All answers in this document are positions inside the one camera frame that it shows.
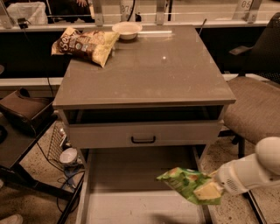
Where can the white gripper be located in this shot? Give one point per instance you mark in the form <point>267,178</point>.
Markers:
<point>229,178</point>

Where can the green rice chip bag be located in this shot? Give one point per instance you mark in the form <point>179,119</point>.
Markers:
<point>185,181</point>

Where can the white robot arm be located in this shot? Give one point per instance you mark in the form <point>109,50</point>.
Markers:
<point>268,145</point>

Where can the open middle drawer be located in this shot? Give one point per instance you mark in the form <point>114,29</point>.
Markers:
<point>121,187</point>

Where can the grey drawer cabinet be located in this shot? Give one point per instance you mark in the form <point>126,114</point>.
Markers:
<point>165,75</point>

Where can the brown yellow chip bag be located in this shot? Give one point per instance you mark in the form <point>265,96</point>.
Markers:
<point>91,45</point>

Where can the brown bag on side table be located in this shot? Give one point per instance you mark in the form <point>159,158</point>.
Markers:
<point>26,113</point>

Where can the white plastic bag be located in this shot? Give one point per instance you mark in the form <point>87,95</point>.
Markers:
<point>33,12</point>

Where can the white round container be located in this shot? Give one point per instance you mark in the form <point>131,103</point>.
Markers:
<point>68,157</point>

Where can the white bowl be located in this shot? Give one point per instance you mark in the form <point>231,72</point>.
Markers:
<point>127,30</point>

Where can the white shoe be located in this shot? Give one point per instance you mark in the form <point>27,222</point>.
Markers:
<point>13,219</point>

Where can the dark side table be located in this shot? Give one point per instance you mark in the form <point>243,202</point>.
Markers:
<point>14,148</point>

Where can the top drawer with black handle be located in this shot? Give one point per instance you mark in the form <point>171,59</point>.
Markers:
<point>142,134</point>

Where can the wire basket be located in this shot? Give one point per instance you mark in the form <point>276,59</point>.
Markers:
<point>58,139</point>

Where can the black adapter on rail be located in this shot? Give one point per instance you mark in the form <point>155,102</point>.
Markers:
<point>23,23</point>

